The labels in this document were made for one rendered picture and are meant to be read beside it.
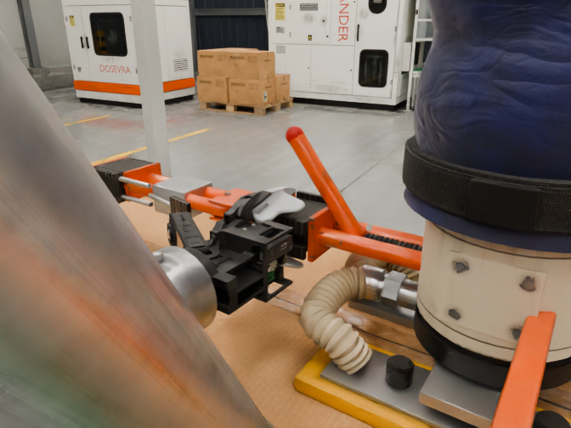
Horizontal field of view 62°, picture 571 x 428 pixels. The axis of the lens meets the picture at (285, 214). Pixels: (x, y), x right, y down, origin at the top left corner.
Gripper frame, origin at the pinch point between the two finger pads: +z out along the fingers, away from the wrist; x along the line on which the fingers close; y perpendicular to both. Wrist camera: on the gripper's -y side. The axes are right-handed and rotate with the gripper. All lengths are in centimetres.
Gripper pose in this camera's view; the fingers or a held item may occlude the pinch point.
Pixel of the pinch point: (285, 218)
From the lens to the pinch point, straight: 63.6
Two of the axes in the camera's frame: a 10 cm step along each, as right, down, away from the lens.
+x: 0.0, -9.3, -3.7
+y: 8.2, 2.1, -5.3
